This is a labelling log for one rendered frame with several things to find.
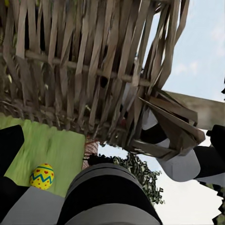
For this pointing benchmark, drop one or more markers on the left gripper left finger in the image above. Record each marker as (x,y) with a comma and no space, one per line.
(11,140)

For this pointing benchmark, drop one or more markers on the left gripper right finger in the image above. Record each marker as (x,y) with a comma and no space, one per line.
(217,139)

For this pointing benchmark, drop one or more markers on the wicker basket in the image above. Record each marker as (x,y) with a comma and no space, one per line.
(67,94)

